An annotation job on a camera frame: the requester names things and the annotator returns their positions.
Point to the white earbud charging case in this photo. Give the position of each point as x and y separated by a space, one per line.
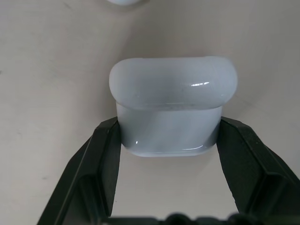
168 103

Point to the white earbud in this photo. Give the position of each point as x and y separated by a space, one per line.
124 2

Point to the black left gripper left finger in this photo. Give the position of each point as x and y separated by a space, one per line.
93 168

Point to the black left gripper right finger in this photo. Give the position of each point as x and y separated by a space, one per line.
253 168

